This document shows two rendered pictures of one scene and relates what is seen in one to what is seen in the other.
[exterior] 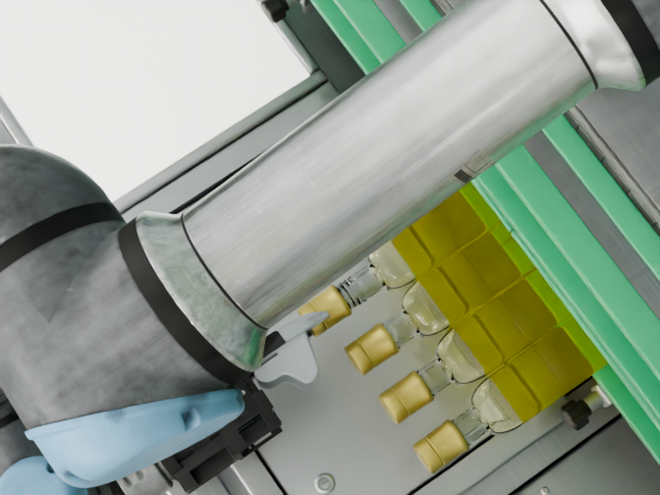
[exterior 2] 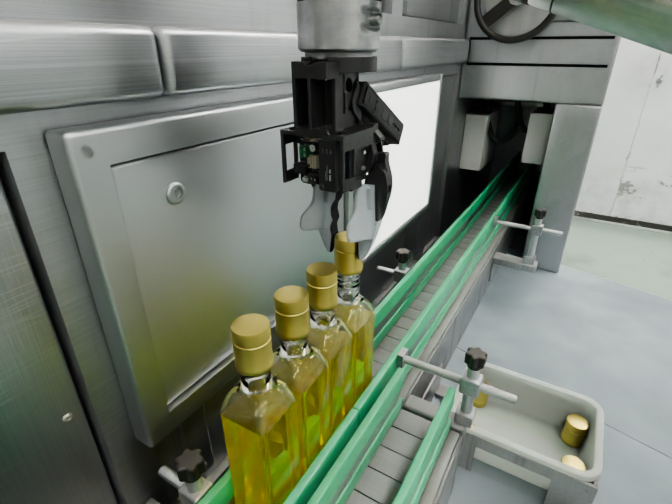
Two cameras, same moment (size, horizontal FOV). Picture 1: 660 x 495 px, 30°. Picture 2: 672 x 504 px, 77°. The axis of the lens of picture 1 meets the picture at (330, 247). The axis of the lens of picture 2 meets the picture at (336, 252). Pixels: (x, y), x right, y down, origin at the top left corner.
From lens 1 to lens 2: 1.01 m
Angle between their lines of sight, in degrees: 48
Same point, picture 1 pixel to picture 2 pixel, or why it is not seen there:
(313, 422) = (221, 201)
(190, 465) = (337, 83)
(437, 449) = (266, 345)
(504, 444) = (149, 381)
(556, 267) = (351, 455)
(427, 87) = not seen: outside the picture
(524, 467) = (105, 396)
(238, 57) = not seen: hidden behind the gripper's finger
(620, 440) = (90, 488)
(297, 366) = (358, 223)
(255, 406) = (353, 174)
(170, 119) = not seen: hidden behind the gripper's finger
